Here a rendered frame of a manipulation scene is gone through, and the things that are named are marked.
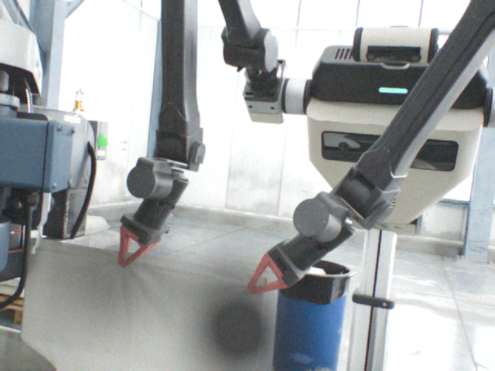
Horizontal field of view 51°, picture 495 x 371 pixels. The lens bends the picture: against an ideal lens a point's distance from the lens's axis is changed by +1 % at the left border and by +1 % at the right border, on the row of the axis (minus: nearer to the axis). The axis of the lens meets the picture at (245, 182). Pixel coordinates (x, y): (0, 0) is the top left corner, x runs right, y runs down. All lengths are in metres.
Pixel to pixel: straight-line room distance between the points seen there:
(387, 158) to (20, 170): 0.50
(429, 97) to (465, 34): 0.09
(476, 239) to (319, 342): 5.61
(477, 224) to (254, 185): 3.68
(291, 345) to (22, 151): 2.65
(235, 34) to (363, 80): 0.31
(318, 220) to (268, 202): 8.45
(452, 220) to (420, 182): 7.63
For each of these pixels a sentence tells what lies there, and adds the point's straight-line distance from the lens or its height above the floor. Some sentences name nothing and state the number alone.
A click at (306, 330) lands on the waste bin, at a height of 0.31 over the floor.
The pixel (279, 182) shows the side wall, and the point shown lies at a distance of 9.13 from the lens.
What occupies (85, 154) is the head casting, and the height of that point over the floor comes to 1.25.
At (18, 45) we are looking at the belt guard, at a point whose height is 1.39.
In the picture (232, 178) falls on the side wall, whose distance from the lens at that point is 9.39.
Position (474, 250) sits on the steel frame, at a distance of 8.51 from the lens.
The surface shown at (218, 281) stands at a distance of 0.92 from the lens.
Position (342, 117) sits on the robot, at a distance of 1.20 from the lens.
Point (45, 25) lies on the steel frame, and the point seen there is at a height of 2.64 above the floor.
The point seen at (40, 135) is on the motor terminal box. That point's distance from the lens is 0.68.
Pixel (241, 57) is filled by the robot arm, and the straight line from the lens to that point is 1.14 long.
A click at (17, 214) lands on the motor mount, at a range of 0.82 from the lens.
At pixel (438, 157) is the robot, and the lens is 1.21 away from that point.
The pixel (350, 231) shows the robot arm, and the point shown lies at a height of 1.18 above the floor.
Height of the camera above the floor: 1.29
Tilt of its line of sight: 3 degrees down
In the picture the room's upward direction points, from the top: 6 degrees clockwise
